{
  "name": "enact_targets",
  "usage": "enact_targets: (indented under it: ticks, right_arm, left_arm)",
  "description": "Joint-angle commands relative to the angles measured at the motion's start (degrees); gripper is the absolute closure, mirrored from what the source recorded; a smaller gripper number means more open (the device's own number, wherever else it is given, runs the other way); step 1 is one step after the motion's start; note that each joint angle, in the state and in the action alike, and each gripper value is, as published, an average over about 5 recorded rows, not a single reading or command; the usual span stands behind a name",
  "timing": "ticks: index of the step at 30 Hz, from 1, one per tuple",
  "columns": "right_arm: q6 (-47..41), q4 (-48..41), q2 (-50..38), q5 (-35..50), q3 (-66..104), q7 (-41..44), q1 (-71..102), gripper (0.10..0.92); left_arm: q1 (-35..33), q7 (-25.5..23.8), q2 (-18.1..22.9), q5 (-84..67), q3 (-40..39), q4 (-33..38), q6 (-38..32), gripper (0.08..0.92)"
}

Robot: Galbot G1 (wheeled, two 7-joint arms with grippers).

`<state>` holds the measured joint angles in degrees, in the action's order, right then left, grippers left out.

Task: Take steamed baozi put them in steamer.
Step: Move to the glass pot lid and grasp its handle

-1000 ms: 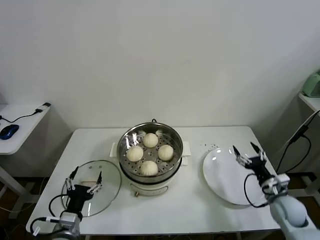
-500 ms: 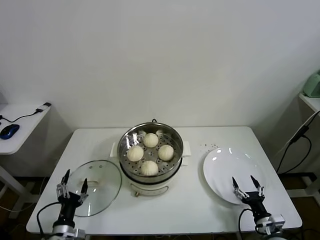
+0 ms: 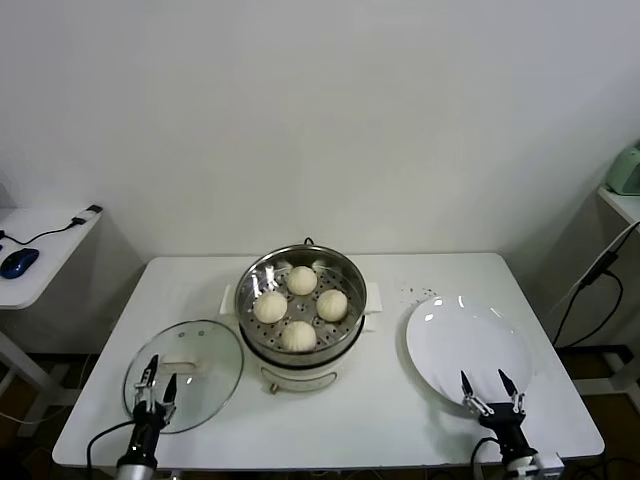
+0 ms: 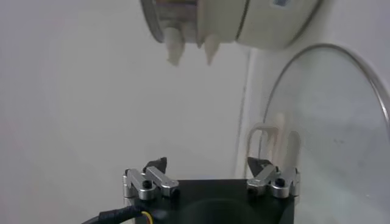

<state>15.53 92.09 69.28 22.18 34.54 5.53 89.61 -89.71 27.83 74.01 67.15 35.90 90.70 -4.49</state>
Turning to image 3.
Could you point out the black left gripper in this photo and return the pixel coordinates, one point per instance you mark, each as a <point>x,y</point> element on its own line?
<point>145,425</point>

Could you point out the blue computer mouse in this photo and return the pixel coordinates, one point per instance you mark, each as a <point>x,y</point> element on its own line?
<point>19,262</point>

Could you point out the pale green appliance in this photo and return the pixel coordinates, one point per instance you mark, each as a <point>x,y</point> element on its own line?
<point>625,172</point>

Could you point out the round glass pot lid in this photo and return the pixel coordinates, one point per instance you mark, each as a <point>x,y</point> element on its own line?
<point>210,390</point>

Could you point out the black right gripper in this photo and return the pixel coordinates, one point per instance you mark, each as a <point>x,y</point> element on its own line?
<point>507,425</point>

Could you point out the small silver black adapter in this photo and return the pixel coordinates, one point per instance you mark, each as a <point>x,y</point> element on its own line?
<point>85,215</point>

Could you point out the white side table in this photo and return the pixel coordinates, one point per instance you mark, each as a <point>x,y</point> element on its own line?
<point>45,250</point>

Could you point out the white steamed baozi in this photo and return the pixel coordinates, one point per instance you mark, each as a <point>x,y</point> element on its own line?
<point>270,307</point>
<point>301,280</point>
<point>331,305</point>
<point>298,336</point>

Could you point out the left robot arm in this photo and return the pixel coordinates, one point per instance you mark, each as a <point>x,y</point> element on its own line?
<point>137,467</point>

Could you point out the cream electric cooker base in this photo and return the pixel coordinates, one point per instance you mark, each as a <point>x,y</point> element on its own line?
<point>295,377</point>

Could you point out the white round plate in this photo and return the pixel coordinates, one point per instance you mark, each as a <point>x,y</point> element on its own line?
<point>465,345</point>

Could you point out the stainless steel steamer basket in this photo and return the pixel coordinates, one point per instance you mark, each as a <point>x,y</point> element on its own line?
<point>252,285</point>

